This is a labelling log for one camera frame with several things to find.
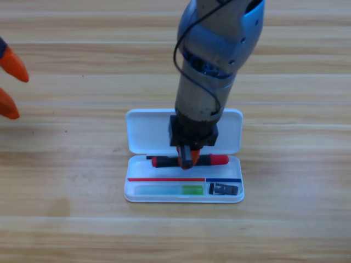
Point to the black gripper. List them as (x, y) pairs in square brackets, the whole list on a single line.
[(192, 134)]

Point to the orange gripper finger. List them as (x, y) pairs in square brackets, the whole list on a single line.
[(13, 65), (8, 107)]

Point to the red and black marker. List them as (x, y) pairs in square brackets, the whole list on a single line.
[(216, 159)]

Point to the green highlighter pen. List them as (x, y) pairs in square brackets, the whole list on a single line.
[(170, 190)]

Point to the white Unitree pencil case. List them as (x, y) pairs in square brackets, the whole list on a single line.
[(148, 131)]

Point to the black eraser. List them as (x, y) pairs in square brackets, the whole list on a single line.
[(223, 189)]

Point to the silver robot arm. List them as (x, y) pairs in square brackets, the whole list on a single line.
[(208, 68)]

